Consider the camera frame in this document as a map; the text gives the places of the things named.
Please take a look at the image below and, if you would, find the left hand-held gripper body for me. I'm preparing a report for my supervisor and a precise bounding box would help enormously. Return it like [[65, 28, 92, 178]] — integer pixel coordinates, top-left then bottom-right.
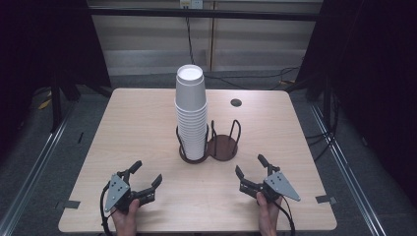
[[103, 170, 140, 213]]

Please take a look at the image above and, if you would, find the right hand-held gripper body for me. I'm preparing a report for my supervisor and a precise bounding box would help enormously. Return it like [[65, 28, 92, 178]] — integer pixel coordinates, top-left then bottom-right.
[[261, 170, 302, 205]]

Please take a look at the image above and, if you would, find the dark double cup holder rack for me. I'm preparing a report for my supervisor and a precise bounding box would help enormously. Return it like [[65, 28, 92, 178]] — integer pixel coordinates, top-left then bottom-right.
[[175, 119, 243, 165]]

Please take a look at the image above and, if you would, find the stack of white paper cups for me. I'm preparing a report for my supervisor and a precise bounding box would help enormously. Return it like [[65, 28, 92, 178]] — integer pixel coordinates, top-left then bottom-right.
[[174, 64, 209, 161]]

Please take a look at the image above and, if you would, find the person's left hand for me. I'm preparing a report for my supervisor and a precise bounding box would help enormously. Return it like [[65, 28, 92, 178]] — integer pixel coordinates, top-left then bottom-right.
[[111, 198, 142, 236]]

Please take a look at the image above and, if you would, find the person's right hand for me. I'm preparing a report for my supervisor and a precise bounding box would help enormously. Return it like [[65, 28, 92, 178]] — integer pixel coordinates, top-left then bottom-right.
[[255, 191, 283, 236]]

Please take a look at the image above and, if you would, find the grey tape piece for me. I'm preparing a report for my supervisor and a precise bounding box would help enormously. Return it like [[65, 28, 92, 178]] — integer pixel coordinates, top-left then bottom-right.
[[54, 200, 82, 210], [315, 194, 338, 205]]

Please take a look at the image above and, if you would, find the dark curtain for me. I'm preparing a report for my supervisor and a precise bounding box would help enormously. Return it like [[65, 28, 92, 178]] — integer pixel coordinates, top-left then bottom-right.
[[294, 0, 417, 207], [0, 0, 112, 155]]

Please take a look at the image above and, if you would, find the black horizontal metal bar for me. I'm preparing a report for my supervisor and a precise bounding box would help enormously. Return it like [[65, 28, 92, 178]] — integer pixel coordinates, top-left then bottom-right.
[[88, 7, 324, 23]]

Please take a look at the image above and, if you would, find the left hand-held gripper black cable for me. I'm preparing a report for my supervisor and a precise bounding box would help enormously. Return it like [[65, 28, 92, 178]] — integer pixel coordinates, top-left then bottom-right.
[[99, 181, 114, 236]]

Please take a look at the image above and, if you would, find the hand-held gripper black cable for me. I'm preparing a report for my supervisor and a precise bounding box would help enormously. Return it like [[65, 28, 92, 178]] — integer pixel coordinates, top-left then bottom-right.
[[273, 196, 296, 236], [99, 181, 114, 236]]

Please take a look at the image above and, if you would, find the right hand-held gripper black cable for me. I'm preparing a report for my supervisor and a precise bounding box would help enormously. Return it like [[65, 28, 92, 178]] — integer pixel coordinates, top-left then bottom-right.
[[273, 196, 296, 236]]

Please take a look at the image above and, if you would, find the bundle of black floor cables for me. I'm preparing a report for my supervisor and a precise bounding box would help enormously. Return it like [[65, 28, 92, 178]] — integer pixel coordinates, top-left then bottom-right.
[[304, 94, 340, 162]]

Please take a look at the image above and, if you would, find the metal floor rail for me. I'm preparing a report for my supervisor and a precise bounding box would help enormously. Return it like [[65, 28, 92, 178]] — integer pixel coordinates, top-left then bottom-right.
[[0, 101, 78, 236], [309, 102, 387, 236]]

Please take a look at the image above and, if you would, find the black floor cable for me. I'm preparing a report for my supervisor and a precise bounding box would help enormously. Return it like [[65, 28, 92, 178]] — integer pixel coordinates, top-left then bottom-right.
[[203, 66, 301, 91]]

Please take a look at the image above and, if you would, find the black hanging power cable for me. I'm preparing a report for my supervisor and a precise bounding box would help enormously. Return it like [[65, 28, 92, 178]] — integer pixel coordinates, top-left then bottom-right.
[[185, 16, 197, 66]]

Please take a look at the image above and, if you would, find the white wall power outlet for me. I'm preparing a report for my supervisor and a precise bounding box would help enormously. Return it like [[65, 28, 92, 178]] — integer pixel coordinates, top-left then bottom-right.
[[179, 0, 205, 10]]

